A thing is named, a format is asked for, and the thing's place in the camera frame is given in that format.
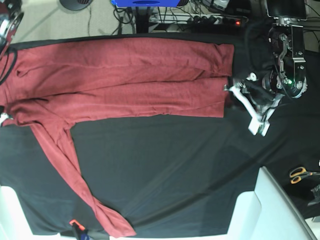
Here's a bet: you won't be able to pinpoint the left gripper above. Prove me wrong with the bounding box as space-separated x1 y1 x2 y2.
225 72 282 123

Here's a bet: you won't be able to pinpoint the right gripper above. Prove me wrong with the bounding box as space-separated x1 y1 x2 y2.
0 106 13 126

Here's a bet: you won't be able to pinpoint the red long-sleeve T-shirt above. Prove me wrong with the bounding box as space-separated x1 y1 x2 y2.
0 38 234 238

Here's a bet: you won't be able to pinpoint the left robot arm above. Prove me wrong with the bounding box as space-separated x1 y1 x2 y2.
225 0 308 126

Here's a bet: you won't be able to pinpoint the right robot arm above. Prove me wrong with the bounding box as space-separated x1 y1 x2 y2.
0 0 24 85

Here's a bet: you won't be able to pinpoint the crumpled black plastic piece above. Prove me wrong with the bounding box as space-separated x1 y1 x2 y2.
307 185 320 207

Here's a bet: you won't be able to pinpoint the white power strip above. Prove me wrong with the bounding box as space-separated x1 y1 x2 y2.
191 14 249 28

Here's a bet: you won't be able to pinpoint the white foam block right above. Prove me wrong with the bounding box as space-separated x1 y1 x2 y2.
226 166 317 240

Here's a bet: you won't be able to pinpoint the black table cloth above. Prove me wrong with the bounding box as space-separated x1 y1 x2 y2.
0 36 320 238

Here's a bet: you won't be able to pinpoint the black round stand base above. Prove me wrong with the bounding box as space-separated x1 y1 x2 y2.
59 0 93 11

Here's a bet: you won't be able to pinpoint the blue orange clamp bottom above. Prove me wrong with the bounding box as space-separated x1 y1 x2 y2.
69 219 92 240

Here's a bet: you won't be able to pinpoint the blue plastic box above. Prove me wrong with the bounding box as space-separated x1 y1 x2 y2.
110 0 180 8

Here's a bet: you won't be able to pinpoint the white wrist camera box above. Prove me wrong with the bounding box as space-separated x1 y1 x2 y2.
248 118 270 137

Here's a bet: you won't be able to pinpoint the yellow-handled scissors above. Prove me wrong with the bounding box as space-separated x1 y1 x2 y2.
289 166 320 185

